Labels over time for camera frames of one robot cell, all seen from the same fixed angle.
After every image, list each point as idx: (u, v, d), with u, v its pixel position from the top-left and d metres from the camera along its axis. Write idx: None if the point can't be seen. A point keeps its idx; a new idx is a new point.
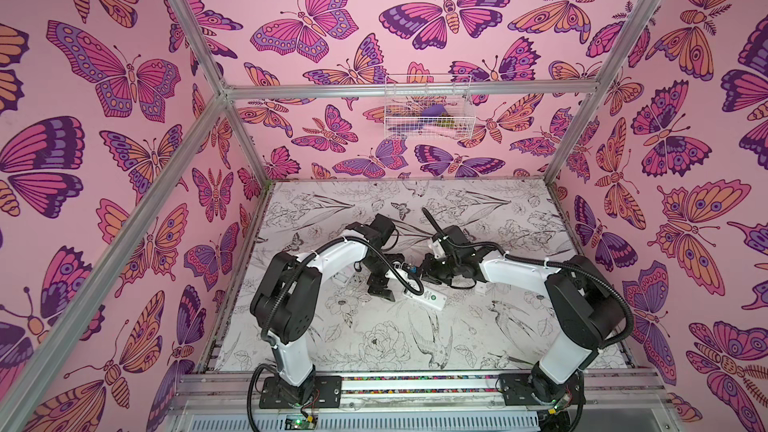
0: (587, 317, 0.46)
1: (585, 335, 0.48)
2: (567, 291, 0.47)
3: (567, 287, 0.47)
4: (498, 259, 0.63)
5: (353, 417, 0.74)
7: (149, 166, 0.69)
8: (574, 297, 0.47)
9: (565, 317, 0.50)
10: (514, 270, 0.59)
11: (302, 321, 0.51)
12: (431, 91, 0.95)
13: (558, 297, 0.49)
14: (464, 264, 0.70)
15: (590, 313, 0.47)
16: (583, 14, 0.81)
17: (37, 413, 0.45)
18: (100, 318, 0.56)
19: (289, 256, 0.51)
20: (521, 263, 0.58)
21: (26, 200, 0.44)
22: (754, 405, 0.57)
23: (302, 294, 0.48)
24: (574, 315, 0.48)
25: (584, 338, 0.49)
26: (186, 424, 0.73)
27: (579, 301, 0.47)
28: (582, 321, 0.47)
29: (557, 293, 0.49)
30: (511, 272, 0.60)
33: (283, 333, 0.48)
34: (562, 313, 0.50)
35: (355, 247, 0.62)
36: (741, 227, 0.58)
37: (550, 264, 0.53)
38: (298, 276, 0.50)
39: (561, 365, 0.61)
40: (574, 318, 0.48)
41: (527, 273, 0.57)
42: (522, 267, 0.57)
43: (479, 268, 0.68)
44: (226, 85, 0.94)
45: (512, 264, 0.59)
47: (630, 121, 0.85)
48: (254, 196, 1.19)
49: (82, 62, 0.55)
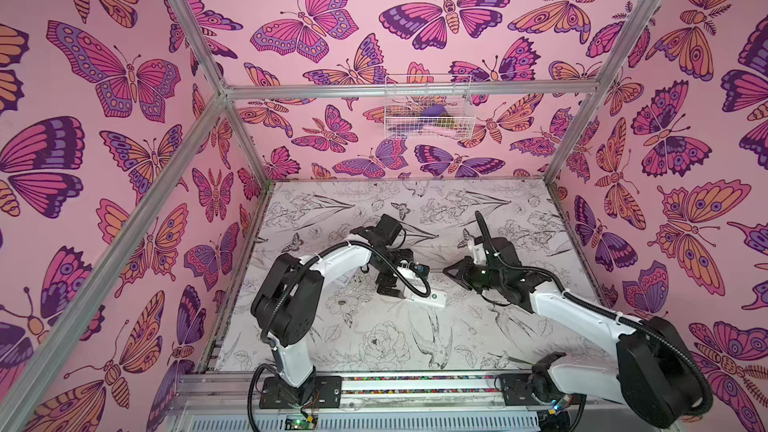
0: (663, 393, 0.40)
1: (650, 406, 0.43)
2: (643, 359, 0.41)
3: (642, 355, 0.41)
4: (554, 296, 0.57)
5: (353, 417, 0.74)
7: (149, 166, 0.69)
8: (649, 368, 0.41)
9: (630, 383, 0.44)
10: (575, 314, 0.53)
11: (302, 323, 0.50)
12: (431, 91, 0.95)
13: (629, 364, 0.43)
14: (510, 288, 0.64)
15: (666, 388, 0.40)
16: (583, 14, 0.81)
17: (37, 414, 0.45)
18: (100, 319, 0.56)
19: (292, 258, 0.51)
20: (586, 311, 0.51)
21: (26, 200, 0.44)
22: (755, 406, 0.56)
23: (302, 298, 0.47)
24: (644, 386, 0.42)
25: (649, 409, 0.43)
26: (186, 424, 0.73)
27: (655, 374, 0.41)
28: (657, 397, 0.41)
29: (631, 361, 0.43)
30: (570, 314, 0.54)
33: (283, 335, 0.47)
34: (629, 379, 0.44)
35: (359, 252, 0.62)
36: (741, 227, 0.58)
37: (621, 321, 0.46)
38: (299, 280, 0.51)
39: (576, 384, 0.59)
40: (642, 388, 0.43)
41: (593, 323, 0.50)
42: (587, 316, 0.50)
43: (528, 295, 0.62)
44: (227, 85, 0.94)
45: (575, 310, 0.53)
47: (630, 121, 0.85)
48: (254, 197, 1.19)
49: (82, 62, 0.55)
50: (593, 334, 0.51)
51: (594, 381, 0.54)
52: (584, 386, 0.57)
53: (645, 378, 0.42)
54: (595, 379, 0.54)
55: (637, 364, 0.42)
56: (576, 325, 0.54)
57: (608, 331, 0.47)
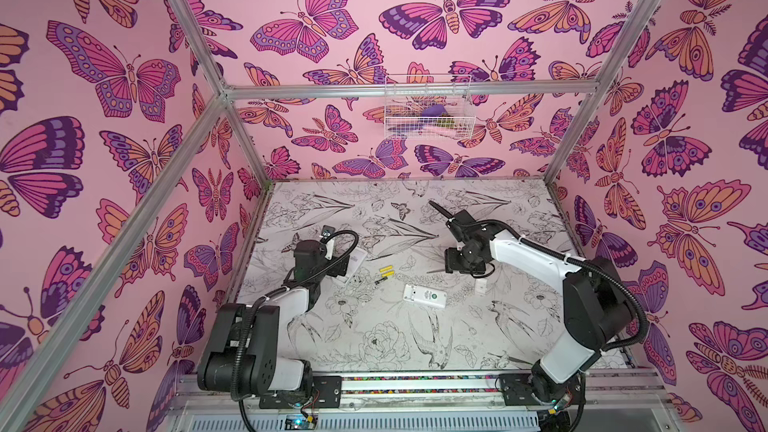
0: (597, 320, 0.46)
1: (588, 335, 0.48)
2: (584, 292, 0.46)
3: (583, 287, 0.46)
4: (512, 243, 0.60)
5: (353, 417, 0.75)
7: (149, 166, 0.69)
8: (588, 299, 0.46)
9: (574, 315, 0.49)
10: (527, 255, 0.57)
11: (269, 366, 0.47)
12: (431, 91, 0.95)
13: (572, 296, 0.48)
14: (472, 238, 0.67)
15: (600, 317, 0.46)
16: (583, 14, 0.81)
17: (37, 413, 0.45)
18: (100, 319, 0.56)
19: (236, 305, 0.48)
20: (539, 253, 0.55)
21: (26, 200, 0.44)
22: (754, 406, 0.57)
23: (263, 335, 0.45)
24: (584, 316, 0.47)
25: (585, 337, 0.49)
26: (186, 424, 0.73)
27: (592, 303, 0.46)
28: (592, 323, 0.46)
29: (574, 293, 0.47)
30: (523, 256, 0.58)
33: (250, 389, 0.43)
34: (573, 312, 0.49)
35: (300, 296, 0.64)
36: (741, 227, 0.58)
37: (569, 261, 0.51)
38: (252, 322, 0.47)
39: (561, 362, 0.61)
40: (582, 319, 0.48)
41: (545, 264, 0.53)
42: (539, 257, 0.54)
43: (489, 243, 0.64)
44: (226, 85, 0.94)
45: (527, 250, 0.57)
47: (630, 121, 0.85)
48: (254, 196, 1.19)
49: (82, 62, 0.55)
50: (543, 274, 0.55)
51: (570, 349, 0.57)
52: (566, 361, 0.59)
53: (582, 305, 0.47)
54: (569, 345, 0.56)
55: (578, 294, 0.46)
56: (529, 267, 0.58)
57: (557, 270, 0.51)
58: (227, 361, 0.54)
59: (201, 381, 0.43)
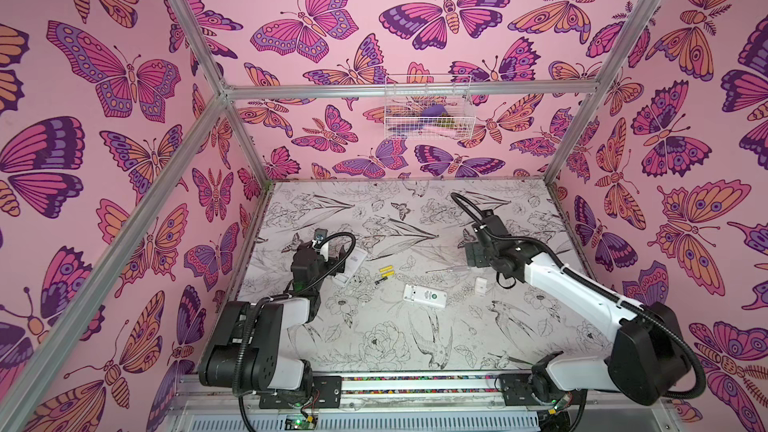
0: (653, 375, 0.41)
1: (639, 388, 0.43)
2: (641, 345, 0.40)
3: (641, 339, 0.40)
4: (553, 273, 0.54)
5: (353, 417, 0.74)
7: (149, 166, 0.69)
8: (644, 352, 0.40)
9: (623, 365, 0.44)
10: (570, 290, 0.52)
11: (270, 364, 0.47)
12: (431, 91, 0.95)
13: (625, 346, 0.43)
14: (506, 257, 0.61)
15: (657, 372, 0.41)
16: (583, 14, 0.81)
17: (37, 413, 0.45)
18: (100, 319, 0.56)
19: (241, 303, 0.49)
20: (588, 289, 0.49)
21: (26, 200, 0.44)
22: (754, 406, 0.57)
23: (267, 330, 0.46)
24: (638, 370, 0.42)
25: (634, 389, 0.44)
26: (185, 424, 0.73)
27: (648, 357, 0.41)
28: (646, 379, 0.42)
29: (629, 345, 0.42)
30: (566, 291, 0.52)
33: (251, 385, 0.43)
34: (621, 362, 0.44)
35: (304, 303, 0.66)
36: (741, 227, 0.58)
37: (623, 305, 0.45)
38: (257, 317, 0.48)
39: (575, 380, 0.59)
40: (633, 371, 0.43)
41: (593, 304, 0.48)
42: (587, 295, 0.49)
43: (522, 265, 0.59)
44: (226, 85, 0.94)
45: (571, 284, 0.51)
47: (630, 121, 0.85)
48: (254, 197, 1.19)
49: (82, 62, 0.55)
50: (585, 312, 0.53)
51: (590, 372, 0.54)
52: (579, 378, 0.58)
53: (637, 359, 0.42)
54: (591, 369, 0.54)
55: (634, 347, 0.41)
56: (571, 302, 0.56)
57: (608, 314, 0.46)
58: (227, 357, 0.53)
59: (202, 376, 0.43)
